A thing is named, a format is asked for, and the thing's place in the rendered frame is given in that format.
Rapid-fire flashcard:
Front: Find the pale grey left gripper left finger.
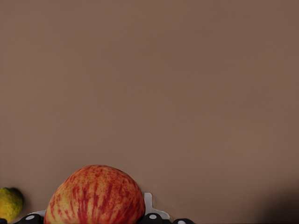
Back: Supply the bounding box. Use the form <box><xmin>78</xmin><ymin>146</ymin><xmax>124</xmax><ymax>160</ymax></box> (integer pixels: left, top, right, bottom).
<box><xmin>14</xmin><ymin>210</ymin><xmax>47</xmax><ymax>224</ymax></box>

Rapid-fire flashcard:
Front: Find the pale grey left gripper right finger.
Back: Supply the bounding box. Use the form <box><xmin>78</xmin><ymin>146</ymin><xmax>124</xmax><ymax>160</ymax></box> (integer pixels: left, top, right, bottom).
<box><xmin>138</xmin><ymin>192</ymin><xmax>171</xmax><ymax>224</ymax></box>

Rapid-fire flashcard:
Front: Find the red striped apple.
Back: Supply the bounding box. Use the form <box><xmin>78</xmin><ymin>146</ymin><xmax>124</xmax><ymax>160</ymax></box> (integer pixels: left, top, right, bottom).
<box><xmin>43</xmin><ymin>164</ymin><xmax>146</xmax><ymax>224</ymax></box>

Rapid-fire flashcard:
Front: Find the yellow-green lemon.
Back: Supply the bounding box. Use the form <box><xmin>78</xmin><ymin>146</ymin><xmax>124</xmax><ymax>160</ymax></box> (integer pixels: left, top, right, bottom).
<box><xmin>0</xmin><ymin>187</ymin><xmax>24</xmax><ymax>224</ymax></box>

